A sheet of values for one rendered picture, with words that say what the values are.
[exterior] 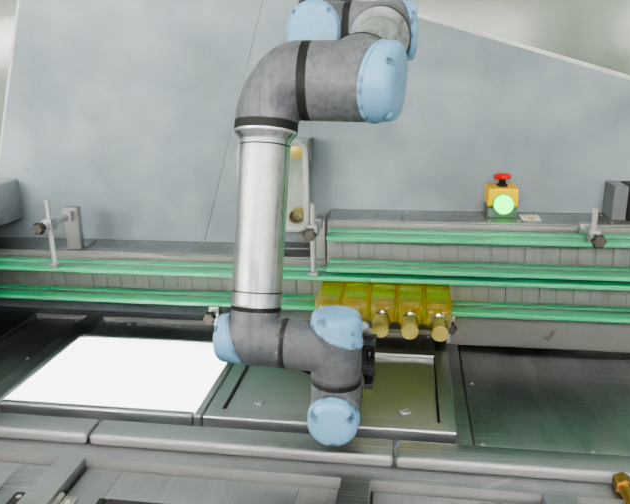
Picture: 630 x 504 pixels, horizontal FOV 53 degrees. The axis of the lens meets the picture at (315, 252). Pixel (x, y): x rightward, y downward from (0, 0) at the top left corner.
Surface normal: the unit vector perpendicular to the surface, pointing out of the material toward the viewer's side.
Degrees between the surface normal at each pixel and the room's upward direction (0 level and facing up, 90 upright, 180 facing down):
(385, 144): 0
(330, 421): 0
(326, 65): 23
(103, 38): 0
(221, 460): 90
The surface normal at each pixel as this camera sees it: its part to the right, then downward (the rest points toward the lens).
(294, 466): -0.01, -0.96
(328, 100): -0.18, 0.68
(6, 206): 0.99, 0.03
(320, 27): -0.32, 0.28
